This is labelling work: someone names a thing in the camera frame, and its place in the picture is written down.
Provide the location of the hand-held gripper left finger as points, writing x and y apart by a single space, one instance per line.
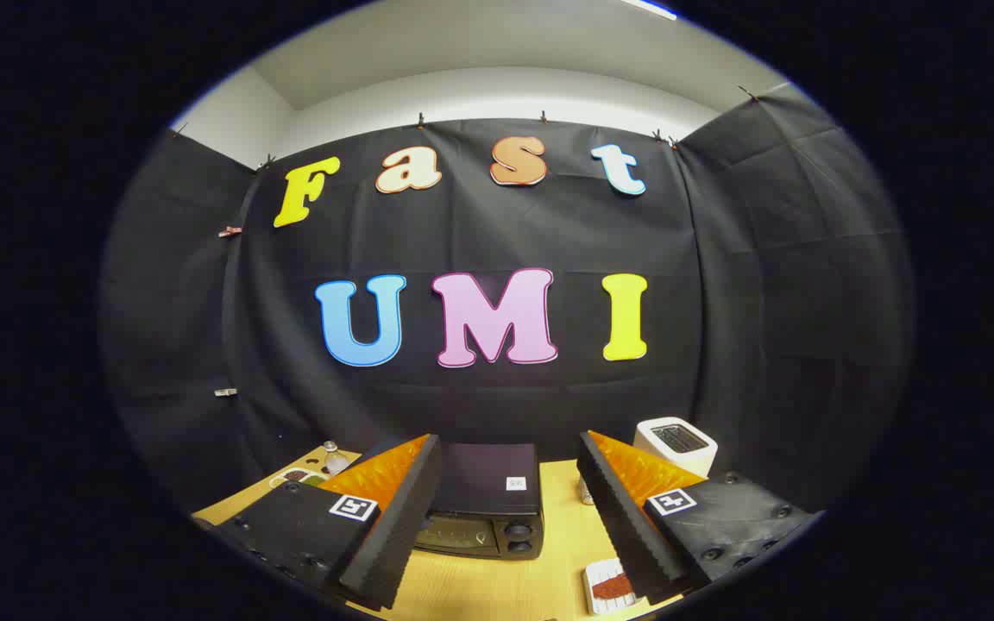
402 535

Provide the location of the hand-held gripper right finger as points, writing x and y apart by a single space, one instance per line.
618 517

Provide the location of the brown meat piece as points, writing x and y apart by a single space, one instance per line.
613 588

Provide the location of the black toaster oven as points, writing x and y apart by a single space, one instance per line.
488 474

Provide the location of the cream white toaster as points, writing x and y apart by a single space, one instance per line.
648 447

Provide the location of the white ribbed rectangular dish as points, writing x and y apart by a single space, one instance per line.
600 569

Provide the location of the glass shaker with silver cap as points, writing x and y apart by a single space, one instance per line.
335 461

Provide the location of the white divided spice dish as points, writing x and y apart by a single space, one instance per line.
297 475

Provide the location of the black backdrop cloth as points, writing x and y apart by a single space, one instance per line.
480 224

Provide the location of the ceiling light strip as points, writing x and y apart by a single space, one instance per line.
651 8

